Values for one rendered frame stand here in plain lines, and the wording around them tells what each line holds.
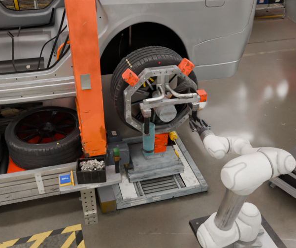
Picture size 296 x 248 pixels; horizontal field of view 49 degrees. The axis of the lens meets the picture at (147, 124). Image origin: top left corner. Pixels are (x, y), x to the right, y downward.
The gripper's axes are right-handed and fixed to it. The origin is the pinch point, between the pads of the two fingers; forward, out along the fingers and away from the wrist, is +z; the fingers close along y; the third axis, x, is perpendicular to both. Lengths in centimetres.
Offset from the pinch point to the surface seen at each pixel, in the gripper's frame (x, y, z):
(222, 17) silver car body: 48, 47, 66
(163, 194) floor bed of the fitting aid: -76, -17, 4
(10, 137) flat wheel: -33, -131, 56
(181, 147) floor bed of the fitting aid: -75, 18, 58
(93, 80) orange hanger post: 30, -66, 14
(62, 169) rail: -46, -94, 22
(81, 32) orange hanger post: 61, -70, 14
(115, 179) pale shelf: -38, -58, -7
